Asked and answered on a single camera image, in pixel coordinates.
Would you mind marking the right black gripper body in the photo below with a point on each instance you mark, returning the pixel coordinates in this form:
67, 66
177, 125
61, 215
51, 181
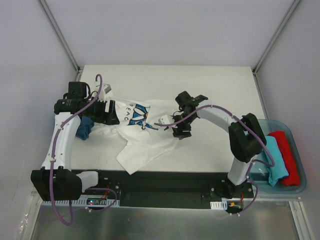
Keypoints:
180, 125

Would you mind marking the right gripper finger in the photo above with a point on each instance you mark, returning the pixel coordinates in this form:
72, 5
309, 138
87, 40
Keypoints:
175, 132
184, 133

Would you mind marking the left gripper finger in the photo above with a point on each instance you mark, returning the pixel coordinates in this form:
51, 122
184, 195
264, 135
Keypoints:
111, 106
111, 118

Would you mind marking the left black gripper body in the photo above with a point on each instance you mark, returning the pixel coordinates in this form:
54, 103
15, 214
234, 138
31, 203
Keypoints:
107, 113

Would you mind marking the white printed t shirt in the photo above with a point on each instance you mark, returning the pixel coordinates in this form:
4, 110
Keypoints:
145, 140

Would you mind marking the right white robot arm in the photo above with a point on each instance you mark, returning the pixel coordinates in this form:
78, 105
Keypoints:
246, 137

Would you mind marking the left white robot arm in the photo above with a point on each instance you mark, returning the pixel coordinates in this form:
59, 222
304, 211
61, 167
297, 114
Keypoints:
75, 113

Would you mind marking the dark blue t shirt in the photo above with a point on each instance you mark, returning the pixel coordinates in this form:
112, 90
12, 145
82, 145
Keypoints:
85, 128

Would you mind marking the red rolled t shirt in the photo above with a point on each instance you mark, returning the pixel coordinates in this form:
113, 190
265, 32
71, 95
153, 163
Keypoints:
292, 178

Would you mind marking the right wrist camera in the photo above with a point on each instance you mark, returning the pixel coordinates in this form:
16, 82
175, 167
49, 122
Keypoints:
166, 120

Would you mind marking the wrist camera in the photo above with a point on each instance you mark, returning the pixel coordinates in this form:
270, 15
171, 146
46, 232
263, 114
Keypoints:
166, 120
105, 90

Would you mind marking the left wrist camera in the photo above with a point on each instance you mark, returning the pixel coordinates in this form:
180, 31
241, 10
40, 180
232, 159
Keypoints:
105, 90

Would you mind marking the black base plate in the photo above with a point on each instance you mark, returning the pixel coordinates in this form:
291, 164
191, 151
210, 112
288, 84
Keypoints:
172, 190

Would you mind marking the right slotted cable duct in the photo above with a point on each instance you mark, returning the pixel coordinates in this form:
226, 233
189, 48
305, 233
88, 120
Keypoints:
219, 205

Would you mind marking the slotted cable duct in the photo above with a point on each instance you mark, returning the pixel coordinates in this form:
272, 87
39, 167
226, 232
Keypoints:
219, 205
85, 202

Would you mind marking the left slotted cable duct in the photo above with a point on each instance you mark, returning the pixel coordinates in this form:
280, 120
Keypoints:
85, 202

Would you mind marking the left aluminium frame post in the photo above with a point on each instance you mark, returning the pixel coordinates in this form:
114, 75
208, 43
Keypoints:
59, 34

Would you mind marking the aluminium frame post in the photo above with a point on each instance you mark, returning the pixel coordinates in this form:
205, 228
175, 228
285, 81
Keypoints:
59, 34
276, 35

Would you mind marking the right aluminium frame post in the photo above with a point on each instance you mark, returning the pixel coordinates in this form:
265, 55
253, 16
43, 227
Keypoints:
276, 35

